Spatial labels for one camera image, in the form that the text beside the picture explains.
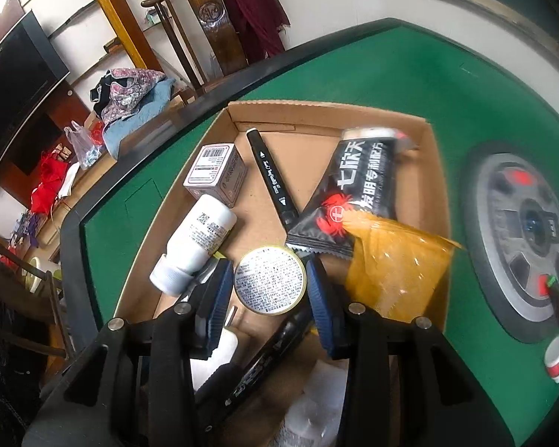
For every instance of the yellow packet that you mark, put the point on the yellow packet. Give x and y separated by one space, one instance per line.
400 265

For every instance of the red bags on bench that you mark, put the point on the red bags on bench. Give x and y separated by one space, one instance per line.
46 181

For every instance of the white plastic item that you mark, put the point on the white plastic item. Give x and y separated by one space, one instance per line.
214 358

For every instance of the black television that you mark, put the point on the black television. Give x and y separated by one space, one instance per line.
14 88

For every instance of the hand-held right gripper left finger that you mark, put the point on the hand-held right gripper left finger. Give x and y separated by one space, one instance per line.
216 293

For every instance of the wooden wall shelves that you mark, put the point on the wooden wall shelves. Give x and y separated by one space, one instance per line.
102 0

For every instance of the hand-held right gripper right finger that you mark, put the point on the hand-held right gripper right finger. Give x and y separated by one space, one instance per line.
319 307

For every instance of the clear plastic bag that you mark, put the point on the clear plastic bag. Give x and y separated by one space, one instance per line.
81 144

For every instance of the maroon cloth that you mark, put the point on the maroon cloth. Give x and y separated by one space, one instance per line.
251 0

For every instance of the cardboard box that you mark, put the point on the cardboard box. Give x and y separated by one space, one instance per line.
256 223

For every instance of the black snack packet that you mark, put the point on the black snack packet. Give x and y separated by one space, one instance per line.
354 181

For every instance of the carved wooden chair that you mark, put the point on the carved wooden chair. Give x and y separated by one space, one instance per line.
216 14

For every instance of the round metal tin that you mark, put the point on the round metal tin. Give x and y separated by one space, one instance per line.
270 279

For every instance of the small grey box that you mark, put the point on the small grey box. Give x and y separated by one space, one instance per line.
214 172

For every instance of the dark wooden cabinet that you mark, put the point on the dark wooden cabinet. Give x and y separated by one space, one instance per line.
32 144

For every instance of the mahjong table centre panel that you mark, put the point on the mahjong table centre panel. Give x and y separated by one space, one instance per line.
503 223

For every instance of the plain wooden chair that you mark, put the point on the plain wooden chair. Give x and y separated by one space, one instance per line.
56 298

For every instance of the white bottle red label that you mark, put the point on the white bottle red label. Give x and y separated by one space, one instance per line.
558 358

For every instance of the small teal box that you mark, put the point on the small teal box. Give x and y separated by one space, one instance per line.
154 16

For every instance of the pile of clothes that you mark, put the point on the pile of clothes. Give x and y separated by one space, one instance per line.
130 93

